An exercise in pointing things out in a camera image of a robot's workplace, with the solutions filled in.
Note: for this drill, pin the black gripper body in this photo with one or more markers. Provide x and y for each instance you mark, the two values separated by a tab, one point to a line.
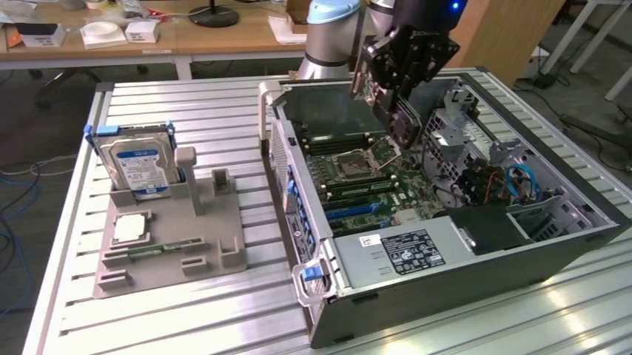
430	22

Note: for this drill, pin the green GPU with black fan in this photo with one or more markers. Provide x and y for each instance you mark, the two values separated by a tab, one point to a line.
406	127

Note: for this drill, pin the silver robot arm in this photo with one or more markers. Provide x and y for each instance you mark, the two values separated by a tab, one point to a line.
328	40

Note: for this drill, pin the wooden cabinet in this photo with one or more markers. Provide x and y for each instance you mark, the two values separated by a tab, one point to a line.
504	37

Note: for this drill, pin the cardboard box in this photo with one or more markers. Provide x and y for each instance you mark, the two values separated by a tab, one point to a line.
297	13

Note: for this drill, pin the black power adapter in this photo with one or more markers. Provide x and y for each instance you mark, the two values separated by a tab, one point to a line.
546	81

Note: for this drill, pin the stack of white papers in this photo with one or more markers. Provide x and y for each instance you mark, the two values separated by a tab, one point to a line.
287	31

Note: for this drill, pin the perforated metal drive cage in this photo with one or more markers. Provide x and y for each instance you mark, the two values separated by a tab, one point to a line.
444	140

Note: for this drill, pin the black RAM slot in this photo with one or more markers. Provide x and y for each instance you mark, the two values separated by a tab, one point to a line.
336	135
340	149
337	140
339	145

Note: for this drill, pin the silver socket cover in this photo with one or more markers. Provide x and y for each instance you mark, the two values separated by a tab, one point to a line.
386	151

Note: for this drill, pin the CPU socket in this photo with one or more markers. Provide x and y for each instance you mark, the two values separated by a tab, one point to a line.
354	164

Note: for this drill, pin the wooden desk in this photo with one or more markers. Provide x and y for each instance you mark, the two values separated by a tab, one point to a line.
223	37

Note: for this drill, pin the green motherboard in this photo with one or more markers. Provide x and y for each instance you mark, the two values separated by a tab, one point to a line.
418	181

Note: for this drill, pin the black monitor stand base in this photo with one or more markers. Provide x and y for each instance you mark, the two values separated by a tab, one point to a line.
215	17

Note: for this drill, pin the installed green RAM stick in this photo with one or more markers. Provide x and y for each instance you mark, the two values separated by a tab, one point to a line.
363	188

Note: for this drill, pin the black expansion slot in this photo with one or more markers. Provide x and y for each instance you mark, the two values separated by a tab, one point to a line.
356	203

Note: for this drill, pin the silver chipset heatsink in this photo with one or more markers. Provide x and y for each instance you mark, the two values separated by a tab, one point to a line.
408	216

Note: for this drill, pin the small white box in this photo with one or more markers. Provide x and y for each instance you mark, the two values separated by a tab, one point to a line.
144	32

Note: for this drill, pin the white round holder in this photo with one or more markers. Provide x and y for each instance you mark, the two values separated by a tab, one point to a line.
104	35

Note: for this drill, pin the grey power supply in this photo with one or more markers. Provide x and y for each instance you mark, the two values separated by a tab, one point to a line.
356	266

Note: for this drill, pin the hard disk with blue caddy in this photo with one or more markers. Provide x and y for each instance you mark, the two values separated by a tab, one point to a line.
138	166

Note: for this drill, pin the blue case latch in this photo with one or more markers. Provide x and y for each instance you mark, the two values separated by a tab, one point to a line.
311	275

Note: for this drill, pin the open black PC case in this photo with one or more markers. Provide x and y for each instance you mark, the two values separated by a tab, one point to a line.
444	296

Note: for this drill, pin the grey parts rack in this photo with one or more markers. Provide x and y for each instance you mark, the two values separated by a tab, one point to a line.
188	229

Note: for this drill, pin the white box with dark lid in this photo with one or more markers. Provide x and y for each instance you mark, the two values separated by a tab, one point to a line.
42	37

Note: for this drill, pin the silver CPU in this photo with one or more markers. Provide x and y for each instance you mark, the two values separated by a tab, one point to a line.
130	227

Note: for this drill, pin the white table frame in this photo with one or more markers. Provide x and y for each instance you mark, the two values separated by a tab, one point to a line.
595	38

